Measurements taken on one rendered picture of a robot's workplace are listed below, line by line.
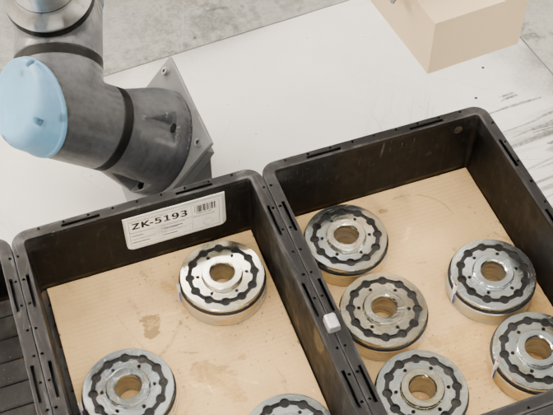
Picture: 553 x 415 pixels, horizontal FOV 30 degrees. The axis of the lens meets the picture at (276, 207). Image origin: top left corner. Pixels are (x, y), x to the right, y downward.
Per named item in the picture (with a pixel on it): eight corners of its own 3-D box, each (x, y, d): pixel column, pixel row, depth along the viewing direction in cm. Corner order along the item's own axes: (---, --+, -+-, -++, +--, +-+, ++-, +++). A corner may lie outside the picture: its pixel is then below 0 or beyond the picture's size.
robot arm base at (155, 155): (111, 158, 152) (53, 143, 145) (160, 72, 147) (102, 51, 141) (154, 216, 142) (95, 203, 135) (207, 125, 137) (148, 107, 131)
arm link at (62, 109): (73, 181, 140) (-17, 160, 131) (72, 90, 144) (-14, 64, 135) (127, 154, 132) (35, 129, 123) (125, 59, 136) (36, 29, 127)
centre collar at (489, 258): (463, 266, 123) (464, 263, 122) (498, 250, 124) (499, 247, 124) (487, 296, 120) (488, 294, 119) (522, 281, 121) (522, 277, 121)
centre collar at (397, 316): (356, 296, 120) (357, 292, 120) (397, 286, 121) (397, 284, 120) (369, 331, 117) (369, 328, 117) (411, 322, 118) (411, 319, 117)
